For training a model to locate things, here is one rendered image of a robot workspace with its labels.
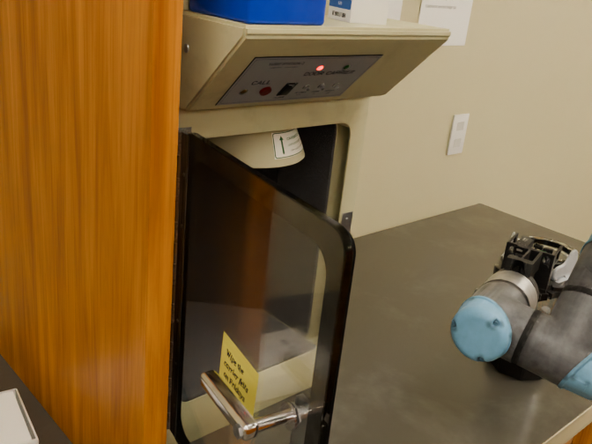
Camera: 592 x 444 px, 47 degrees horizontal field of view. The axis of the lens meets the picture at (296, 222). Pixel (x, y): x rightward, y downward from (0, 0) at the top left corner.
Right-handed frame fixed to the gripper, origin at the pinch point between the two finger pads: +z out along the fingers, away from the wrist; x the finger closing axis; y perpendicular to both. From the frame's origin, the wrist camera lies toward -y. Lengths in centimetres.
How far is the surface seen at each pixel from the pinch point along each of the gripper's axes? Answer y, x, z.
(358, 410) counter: -19.9, 15.8, -30.4
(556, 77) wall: 15, 29, 120
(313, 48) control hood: 35, 19, -49
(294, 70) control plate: 32, 22, -48
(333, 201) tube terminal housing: 10.4, 26.5, -26.8
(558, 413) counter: -20.0, -9.4, -9.7
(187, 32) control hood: 35, 30, -57
